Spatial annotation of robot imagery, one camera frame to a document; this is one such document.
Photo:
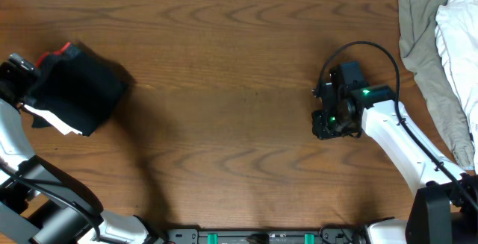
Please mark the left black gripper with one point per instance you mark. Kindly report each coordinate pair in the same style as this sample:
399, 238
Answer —
33, 75

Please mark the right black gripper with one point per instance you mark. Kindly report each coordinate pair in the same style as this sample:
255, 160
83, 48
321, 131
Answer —
320, 129

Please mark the black leggings red waistband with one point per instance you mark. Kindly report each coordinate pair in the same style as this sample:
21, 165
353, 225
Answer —
78, 87

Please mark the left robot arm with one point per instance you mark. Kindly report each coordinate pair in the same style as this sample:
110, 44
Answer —
39, 202

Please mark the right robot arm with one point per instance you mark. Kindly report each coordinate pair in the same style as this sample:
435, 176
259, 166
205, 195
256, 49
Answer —
445, 196

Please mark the folded white graphic t-shirt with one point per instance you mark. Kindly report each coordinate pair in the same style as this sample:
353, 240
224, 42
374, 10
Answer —
55, 121

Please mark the beige garment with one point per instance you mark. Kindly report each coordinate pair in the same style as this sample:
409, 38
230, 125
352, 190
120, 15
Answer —
420, 56

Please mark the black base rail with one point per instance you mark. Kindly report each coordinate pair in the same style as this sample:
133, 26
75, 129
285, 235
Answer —
325, 235

